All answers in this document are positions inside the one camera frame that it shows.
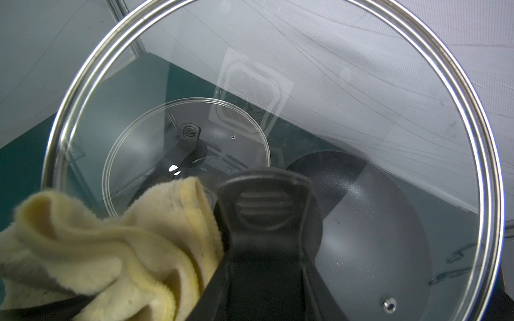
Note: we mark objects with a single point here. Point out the black base copper hook stand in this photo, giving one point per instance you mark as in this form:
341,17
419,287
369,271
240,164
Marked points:
435,262

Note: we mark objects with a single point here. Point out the glass pot lid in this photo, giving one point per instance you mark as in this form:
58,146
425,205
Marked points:
206,138
366,78

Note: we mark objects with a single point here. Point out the yellow cleaning cloth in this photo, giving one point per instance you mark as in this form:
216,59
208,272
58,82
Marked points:
151,263

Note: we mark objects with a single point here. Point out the right black frying pan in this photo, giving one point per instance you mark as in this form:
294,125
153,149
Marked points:
374,255

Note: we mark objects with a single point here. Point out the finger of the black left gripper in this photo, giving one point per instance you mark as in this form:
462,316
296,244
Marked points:
64,310

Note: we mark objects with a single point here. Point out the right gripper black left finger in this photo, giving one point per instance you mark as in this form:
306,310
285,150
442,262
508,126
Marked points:
213,303

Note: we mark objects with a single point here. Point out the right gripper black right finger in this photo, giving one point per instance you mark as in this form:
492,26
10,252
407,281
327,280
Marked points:
319,302

